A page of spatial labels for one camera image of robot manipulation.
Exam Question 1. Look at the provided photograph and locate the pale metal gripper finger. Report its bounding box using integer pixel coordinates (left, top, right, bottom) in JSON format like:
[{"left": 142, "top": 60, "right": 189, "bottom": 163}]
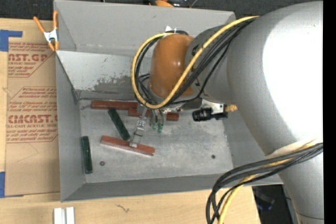
[{"left": 129, "top": 119, "right": 148, "bottom": 148}]

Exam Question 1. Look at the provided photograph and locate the dark green flat block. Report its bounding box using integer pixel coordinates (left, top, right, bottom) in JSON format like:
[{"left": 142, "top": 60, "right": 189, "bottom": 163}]
[
  {"left": 80, "top": 135, "right": 94, "bottom": 175},
  {"left": 107, "top": 108, "right": 131, "bottom": 142}
]

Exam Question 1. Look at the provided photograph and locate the red-brown flat block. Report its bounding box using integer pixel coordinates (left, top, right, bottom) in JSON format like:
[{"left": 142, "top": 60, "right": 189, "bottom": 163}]
[
  {"left": 99, "top": 135, "right": 156, "bottom": 157},
  {"left": 90, "top": 100, "right": 139, "bottom": 110}
]

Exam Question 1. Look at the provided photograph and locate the grey metal bin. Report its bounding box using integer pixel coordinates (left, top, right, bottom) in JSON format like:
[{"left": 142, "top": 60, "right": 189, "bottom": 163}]
[{"left": 53, "top": 0, "right": 284, "bottom": 203}]

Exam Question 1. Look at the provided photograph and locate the brown cardboard board red print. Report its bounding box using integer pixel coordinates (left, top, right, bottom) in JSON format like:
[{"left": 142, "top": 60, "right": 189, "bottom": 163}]
[{"left": 0, "top": 17, "right": 62, "bottom": 199}]

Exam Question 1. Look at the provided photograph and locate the black cylinder on white bracket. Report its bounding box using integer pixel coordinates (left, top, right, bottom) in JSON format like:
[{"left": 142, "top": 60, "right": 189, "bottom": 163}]
[{"left": 192, "top": 102, "right": 238, "bottom": 122}]

